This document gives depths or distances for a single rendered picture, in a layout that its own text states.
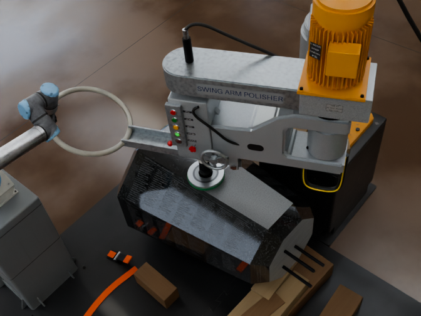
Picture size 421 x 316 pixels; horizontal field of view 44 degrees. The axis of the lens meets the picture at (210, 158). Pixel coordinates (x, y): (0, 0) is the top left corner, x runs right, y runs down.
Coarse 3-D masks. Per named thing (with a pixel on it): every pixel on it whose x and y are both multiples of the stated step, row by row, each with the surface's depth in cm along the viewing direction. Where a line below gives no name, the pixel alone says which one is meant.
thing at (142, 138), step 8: (136, 128) 298; (144, 128) 297; (136, 136) 299; (144, 136) 299; (152, 136) 299; (160, 136) 298; (168, 136) 296; (128, 144) 293; (136, 144) 291; (144, 144) 289; (152, 144) 289; (160, 144) 294; (160, 152) 291; (168, 152) 289; (176, 152) 287; (240, 160) 278; (232, 168) 278
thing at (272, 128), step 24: (216, 120) 259; (240, 120) 257; (264, 120) 246; (288, 120) 240; (312, 120) 235; (336, 120) 233; (216, 144) 266; (240, 144) 261; (264, 144) 256; (288, 144) 261; (312, 168) 260; (336, 168) 255
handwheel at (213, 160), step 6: (204, 150) 264; (210, 150) 262; (216, 150) 261; (204, 156) 266; (210, 156) 268; (216, 156) 266; (222, 156) 262; (204, 162) 270; (210, 162) 267; (216, 162) 266; (210, 168) 272; (216, 168) 271; (222, 168) 269
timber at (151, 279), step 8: (144, 264) 353; (136, 272) 349; (144, 272) 348; (152, 272) 348; (136, 280) 354; (144, 280) 345; (152, 280) 344; (160, 280) 344; (168, 280) 343; (144, 288) 352; (152, 288) 340; (160, 288) 340; (168, 288) 339; (176, 288) 339; (152, 296) 349; (160, 296) 336; (168, 296) 336; (176, 296) 344; (168, 304) 341
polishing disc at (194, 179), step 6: (198, 162) 309; (192, 168) 307; (198, 168) 306; (192, 174) 303; (198, 174) 303; (216, 174) 302; (222, 174) 302; (192, 180) 301; (198, 180) 300; (204, 180) 300; (210, 180) 300; (216, 180) 299; (198, 186) 297; (204, 186) 297; (210, 186) 297
